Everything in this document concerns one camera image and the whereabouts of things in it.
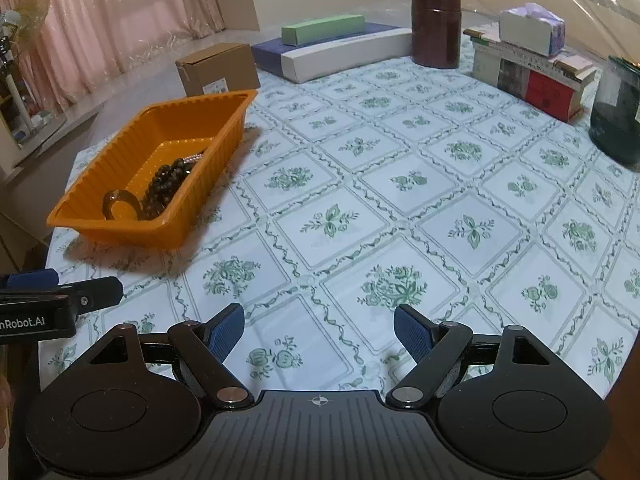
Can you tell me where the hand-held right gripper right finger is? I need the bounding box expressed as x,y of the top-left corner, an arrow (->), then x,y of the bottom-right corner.
385,302 -> 573,409

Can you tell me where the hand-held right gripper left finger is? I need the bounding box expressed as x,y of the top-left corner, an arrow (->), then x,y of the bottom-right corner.
70,302 -> 256,409

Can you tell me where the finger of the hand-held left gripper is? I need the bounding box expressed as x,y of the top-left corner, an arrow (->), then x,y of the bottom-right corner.
0,269 -> 60,293
52,276 -> 124,317

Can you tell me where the dark brown bangle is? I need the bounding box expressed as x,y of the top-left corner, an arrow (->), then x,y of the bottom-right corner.
102,188 -> 142,222

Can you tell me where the black bead bracelet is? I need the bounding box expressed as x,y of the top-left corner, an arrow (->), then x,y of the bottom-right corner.
142,157 -> 193,220

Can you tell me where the orange plastic tray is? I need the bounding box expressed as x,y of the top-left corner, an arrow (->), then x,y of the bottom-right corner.
46,89 -> 258,250

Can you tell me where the white side shelf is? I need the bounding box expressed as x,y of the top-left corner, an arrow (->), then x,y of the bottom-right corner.
0,35 -> 68,166

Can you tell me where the brown cardboard box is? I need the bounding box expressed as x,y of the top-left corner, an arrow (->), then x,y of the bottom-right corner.
175,42 -> 261,98

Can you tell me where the pink curtain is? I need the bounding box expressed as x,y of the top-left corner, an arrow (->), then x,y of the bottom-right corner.
0,0 -> 226,111

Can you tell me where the dark grey book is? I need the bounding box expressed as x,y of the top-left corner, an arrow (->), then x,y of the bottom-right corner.
499,57 -> 532,97

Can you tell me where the white book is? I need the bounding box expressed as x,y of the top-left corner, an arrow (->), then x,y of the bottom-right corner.
472,47 -> 503,88

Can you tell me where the red book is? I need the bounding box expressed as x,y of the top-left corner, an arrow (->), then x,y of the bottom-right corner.
524,70 -> 585,122

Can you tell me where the blue flat box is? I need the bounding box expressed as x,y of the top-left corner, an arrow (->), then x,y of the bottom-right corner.
251,22 -> 406,75

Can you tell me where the white long box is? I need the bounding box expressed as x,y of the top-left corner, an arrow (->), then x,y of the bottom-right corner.
281,27 -> 415,84

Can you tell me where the dark green glass jar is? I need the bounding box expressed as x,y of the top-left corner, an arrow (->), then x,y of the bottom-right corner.
590,56 -> 640,168

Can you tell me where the brown cylindrical canister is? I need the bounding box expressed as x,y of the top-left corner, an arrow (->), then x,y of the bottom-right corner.
411,0 -> 462,68

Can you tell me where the pink beige notebook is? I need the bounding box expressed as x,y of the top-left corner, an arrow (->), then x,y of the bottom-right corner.
552,52 -> 596,81

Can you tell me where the green long box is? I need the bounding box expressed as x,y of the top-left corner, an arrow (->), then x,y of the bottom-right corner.
281,14 -> 366,47

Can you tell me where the white purple tissue box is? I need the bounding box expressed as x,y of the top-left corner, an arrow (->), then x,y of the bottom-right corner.
498,2 -> 567,57

